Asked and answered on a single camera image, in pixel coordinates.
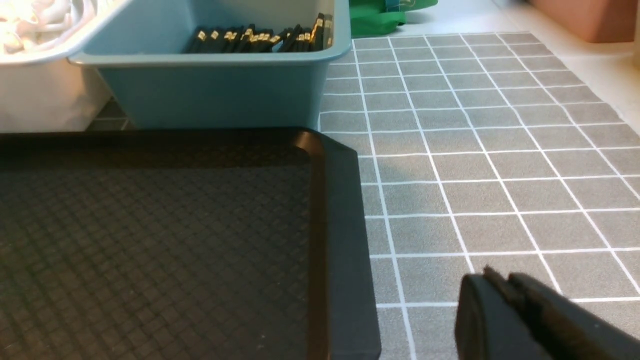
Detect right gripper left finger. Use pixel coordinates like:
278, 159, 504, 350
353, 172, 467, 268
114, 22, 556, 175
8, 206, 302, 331
454, 274, 551, 360

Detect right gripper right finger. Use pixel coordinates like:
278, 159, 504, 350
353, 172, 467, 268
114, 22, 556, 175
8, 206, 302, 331
482, 266, 639, 360

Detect black plastic serving tray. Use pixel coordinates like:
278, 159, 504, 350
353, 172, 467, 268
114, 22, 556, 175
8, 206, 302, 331
0, 128, 382, 360

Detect brown box background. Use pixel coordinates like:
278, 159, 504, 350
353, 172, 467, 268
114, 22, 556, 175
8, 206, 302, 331
528, 0, 639, 44

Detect green cloth backdrop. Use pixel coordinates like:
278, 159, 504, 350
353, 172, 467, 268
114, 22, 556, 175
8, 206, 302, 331
349, 0, 438, 39

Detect pile of black chopsticks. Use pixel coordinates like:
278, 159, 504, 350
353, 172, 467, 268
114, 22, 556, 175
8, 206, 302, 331
182, 13, 334, 54

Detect blue plastic chopstick bin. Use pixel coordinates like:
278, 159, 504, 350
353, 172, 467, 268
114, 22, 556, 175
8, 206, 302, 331
69, 0, 352, 130

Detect white plastic spoon bin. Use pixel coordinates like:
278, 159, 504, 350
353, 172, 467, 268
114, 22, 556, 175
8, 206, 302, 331
0, 0, 128, 133

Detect pile of white soup spoons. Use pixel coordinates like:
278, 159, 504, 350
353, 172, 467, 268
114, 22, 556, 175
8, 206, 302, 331
0, 0, 113, 56

